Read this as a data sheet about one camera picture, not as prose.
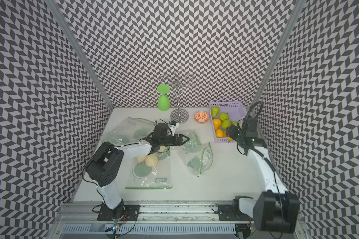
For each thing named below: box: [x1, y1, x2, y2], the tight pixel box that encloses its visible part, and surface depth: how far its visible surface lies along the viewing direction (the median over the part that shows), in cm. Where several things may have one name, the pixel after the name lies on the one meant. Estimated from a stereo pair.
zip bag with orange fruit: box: [175, 129, 214, 178], surface depth 93 cm
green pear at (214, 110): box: [210, 106, 220, 119], surface depth 112 cm
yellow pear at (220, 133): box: [215, 128, 227, 138], surface depth 98 cm
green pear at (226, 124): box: [221, 119, 232, 130], surface depth 106 cm
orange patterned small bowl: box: [193, 111, 210, 124], surface depth 111 cm
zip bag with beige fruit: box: [124, 145, 173, 190], surface depth 85 cm
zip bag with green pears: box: [100, 116, 156, 146], surface depth 106 cm
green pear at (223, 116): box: [219, 112, 229, 121], surface depth 110 cm
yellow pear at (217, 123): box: [212, 118, 222, 131], surface depth 104 cm
